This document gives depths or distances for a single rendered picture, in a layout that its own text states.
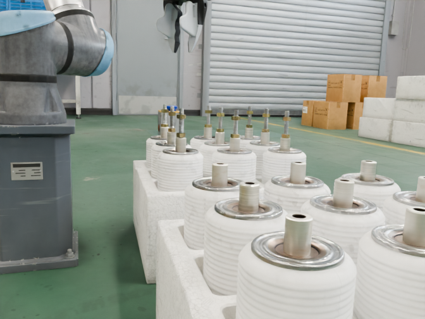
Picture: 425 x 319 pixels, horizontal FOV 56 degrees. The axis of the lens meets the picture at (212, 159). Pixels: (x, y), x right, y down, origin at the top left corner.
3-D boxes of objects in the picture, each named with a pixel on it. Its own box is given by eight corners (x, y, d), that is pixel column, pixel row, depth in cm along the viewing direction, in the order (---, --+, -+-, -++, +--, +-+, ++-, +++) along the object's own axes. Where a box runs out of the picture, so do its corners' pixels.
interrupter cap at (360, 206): (331, 219, 43) (331, 212, 43) (298, 200, 50) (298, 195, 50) (391, 216, 45) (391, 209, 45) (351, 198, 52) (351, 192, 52)
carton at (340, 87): (360, 102, 446) (362, 75, 441) (341, 102, 438) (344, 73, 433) (342, 101, 474) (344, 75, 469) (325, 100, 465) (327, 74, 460)
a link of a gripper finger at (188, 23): (174, 50, 76) (169, -1, 75) (193, 53, 81) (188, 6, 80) (187, 47, 74) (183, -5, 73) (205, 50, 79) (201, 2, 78)
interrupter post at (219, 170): (213, 189, 54) (214, 165, 54) (209, 185, 57) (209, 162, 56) (229, 188, 55) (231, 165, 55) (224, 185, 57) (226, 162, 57)
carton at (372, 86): (384, 102, 458) (387, 76, 453) (367, 102, 452) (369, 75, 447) (367, 102, 487) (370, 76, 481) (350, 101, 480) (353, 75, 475)
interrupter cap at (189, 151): (172, 157, 79) (172, 154, 79) (156, 151, 85) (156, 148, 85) (205, 155, 83) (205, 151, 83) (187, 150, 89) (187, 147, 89)
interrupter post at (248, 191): (241, 216, 43) (242, 186, 43) (234, 209, 46) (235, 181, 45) (262, 214, 44) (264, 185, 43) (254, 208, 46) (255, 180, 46)
